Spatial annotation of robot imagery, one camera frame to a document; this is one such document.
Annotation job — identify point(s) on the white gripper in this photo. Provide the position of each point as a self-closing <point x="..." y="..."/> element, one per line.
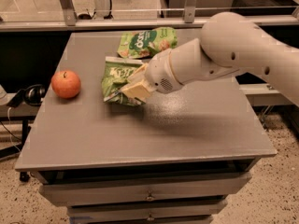
<point x="159" y="71"/>

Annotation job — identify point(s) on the green Kettle jalapeno chip bag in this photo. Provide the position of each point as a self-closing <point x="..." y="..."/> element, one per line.
<point x="117" y="70"/>

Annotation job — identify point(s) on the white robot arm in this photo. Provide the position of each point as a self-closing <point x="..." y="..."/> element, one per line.
<point x="229" y="45"/>

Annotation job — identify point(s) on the green snack bag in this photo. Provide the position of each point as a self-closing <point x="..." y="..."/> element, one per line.
<point x="137" y="45"/>

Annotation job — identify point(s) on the red apple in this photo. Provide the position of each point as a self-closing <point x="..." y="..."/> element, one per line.
<point x="66" y="84"/>

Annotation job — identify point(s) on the grey drawer cabinet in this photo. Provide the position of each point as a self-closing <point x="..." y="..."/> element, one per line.
<point x="206" y="128"/>

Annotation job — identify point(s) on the black headphones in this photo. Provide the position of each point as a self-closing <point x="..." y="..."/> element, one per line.
<point x="32" y="96"/>

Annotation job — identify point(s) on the top grey drawer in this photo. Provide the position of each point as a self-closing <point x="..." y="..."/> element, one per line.
<point x="145" y="189"/>

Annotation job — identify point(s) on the grey drawer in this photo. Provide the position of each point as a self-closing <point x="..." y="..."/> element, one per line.
<point x="145" y="189"/>
<point x="146" y="211"/>

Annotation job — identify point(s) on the metal railing frame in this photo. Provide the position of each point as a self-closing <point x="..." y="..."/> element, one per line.
<point x="88" y="15"/>

